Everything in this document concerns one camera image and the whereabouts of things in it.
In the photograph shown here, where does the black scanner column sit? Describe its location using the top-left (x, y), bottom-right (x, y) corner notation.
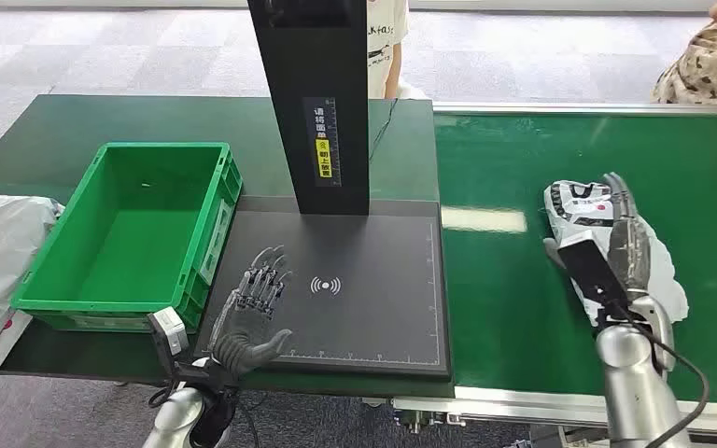
top-left (246, 0), bottom-right (371, 217)

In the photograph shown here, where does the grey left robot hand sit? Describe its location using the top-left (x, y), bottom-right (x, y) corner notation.
top-left (209, 245), bottom-right (293, 368)

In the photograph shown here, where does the column label sticker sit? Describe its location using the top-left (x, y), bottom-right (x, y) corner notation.
top-left (302, 96), bottom-right (343, 188)

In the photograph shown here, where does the grey poly mailer package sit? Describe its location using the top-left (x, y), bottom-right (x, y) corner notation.
top-left (543, 179), bottom-right (691, 329)

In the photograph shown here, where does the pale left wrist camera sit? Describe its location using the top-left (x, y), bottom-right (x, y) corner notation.
top-left (147, 307), bottom-right (190, 376)

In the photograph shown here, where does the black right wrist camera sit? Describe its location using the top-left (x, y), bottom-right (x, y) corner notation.
top-left (557, 230), bottom-right (633, 312)

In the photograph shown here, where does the thin black table cable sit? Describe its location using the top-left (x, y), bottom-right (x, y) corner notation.
top-left (367, 97), bottom-right (400, 165)

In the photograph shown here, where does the green plastic crate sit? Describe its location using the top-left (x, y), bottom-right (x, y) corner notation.
top-left (10, 142), bottom-right (244, 335)

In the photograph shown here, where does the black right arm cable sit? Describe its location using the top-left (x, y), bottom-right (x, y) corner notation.
top-left (605, 301), bottom-right (710, 448)

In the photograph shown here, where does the person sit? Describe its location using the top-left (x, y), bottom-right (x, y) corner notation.
top-left (367, 0), bottom-right (428, 102)
top-left (651, 0), bottom-right (717, 105)

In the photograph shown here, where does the green conveyor belt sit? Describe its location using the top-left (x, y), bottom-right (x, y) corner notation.
top-left (392, 102), bottom-right (717, 437)

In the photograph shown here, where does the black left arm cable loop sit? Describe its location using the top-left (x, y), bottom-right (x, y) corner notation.
top-left (148, 383), bottom-right (180, 411)

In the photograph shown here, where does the black scanner platform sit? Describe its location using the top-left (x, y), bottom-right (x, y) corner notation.
top-left (194, 196), bottom-right (453, 380)

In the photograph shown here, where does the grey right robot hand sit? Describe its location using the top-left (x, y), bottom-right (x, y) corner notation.
top-left (542, 172), bottom-right (653, 299)

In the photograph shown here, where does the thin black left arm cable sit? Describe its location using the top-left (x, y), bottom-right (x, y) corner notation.
top-left (234, 399), bottom-right (262, 448)

